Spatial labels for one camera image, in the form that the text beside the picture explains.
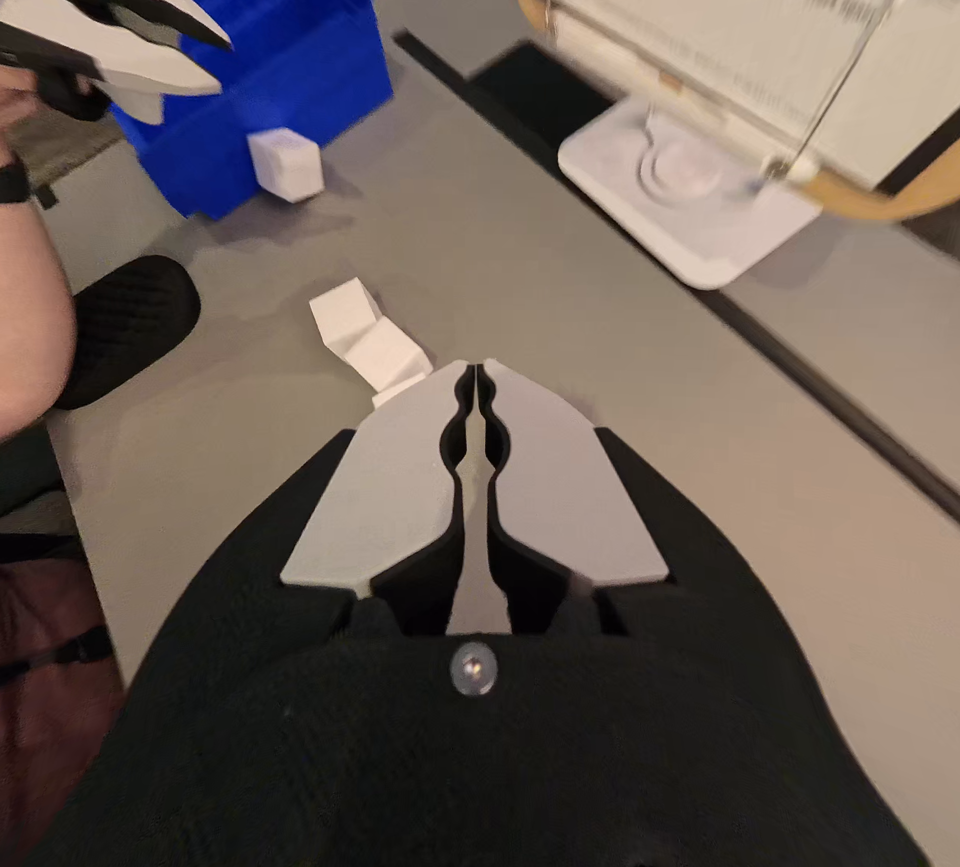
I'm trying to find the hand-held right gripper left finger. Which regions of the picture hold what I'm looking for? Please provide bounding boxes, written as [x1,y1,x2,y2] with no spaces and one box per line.
[279,359,478,634]

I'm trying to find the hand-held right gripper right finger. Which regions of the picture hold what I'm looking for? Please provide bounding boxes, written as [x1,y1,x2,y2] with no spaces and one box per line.
[477,357,671,634]

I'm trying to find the white hard foam cube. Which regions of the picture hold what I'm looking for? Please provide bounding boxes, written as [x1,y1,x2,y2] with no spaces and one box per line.
[344,317,435,393]
[371,372,429,410]
[246,127,326,203]
[308,277,381,360]

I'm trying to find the person's left forearm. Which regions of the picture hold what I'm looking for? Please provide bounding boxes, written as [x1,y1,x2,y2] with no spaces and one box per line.
[0,199,78,442]

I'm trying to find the person's left hand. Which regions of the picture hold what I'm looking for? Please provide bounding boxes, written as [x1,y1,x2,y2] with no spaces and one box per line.
[0,68,42,148]

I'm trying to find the blue plastic bin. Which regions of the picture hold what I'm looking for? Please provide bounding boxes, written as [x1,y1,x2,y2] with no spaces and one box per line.
[110,0,396,220]

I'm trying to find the black padded wrist rest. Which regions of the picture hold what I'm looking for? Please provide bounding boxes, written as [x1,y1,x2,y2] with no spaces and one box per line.
[54,255,202,411]

